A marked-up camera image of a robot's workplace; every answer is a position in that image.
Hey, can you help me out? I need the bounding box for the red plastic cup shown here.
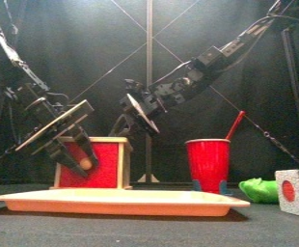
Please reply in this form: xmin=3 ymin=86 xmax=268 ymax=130
xmin=184 ymin=138 xmax=232 ymax=195

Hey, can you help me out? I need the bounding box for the black metal frame post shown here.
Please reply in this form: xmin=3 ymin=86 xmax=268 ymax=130
xmin=280 ymin=27 xmax=299 ymax=169

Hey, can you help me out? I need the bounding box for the green plush toy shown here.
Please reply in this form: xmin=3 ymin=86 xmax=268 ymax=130
xmin=237 ymin=177 xmax=280 ymax=205

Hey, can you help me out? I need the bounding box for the blue cup holder base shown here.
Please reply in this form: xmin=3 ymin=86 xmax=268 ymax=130
xmin=192 ymin=178 xmax=233 ymax=196

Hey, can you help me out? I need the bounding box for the beige flat tray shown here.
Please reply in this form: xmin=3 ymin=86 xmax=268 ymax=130
xmin=0 ymin=188 xmax=250 ymax=217

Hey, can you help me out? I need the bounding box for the wooden box with red drawer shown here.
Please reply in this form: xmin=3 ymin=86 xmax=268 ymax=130
xmin=49 ymin=136 xmax=133 ymax=190

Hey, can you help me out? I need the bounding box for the thin diagonal brace wire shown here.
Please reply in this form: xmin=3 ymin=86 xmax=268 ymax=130
xmin=67 ymin=0 xmax=201 ymax=104
xmin=109 ymin=0 xmax=299 ymax=169

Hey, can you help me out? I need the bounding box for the round wooden drawer knob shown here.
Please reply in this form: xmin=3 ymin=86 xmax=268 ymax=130
xmin=78 ymin=158 xmax=93 ymax=171

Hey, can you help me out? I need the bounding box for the red drinking straw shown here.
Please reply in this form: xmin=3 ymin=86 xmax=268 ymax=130
xmin=224 ymin=110 xmax=246 ymax=141

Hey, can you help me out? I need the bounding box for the vertical metal frame pole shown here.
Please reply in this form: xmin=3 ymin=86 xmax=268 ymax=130
xmin=136 ymin=0 xmax=161 ymax=184

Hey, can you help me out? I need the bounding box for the speckled cube with red circle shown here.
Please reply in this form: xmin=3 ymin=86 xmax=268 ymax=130
xmin=274 ymin=169 xmax=299 ymax=219

